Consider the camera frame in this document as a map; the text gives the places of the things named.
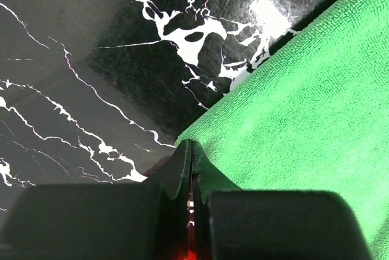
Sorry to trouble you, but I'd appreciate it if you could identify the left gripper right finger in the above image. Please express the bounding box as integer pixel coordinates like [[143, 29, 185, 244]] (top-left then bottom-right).
[[191, 142, 371, 259]]

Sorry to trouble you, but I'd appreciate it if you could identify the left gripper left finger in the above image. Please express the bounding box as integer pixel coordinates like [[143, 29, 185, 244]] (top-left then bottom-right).
[[1, 140, 191, 259]]

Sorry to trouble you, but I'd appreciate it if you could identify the green towel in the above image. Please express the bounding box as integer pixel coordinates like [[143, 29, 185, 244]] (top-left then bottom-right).
[[179, 0, 388, 259]]

